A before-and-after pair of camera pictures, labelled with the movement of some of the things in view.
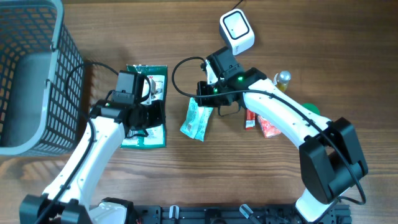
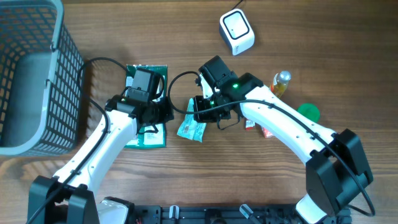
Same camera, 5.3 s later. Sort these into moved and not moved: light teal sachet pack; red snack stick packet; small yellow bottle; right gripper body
Moved: right gripper body
Not moved: red snack stick packet; light teal sachet pack; small yellow bottle
